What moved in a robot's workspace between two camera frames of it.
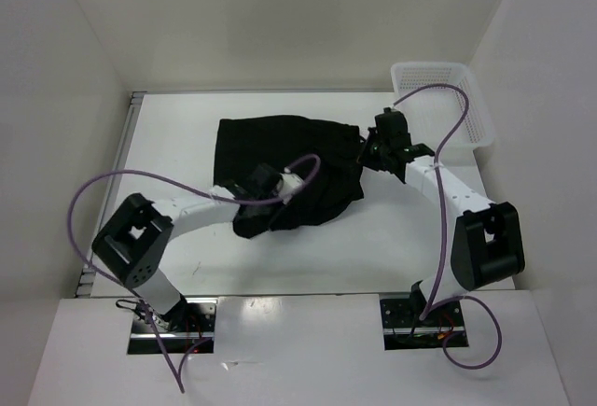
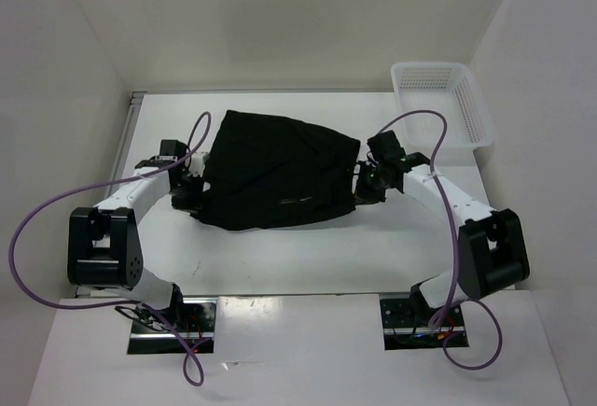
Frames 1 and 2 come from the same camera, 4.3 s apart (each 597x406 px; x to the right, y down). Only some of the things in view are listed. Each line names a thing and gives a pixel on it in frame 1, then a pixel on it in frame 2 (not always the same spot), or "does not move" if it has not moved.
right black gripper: (366, 159) -> (363, 195)
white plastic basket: (432, 112) does not move
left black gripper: (276, 207) -> (193, 203)
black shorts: (326, 156) does not move
